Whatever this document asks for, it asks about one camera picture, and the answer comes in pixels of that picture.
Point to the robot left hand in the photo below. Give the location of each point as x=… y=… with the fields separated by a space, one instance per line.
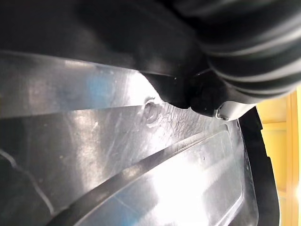
x=145 y=30

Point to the black plastic housing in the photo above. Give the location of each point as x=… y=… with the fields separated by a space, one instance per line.
x=131 y=150

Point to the yellow shelf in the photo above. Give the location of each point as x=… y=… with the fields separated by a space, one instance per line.
x=285 y=146

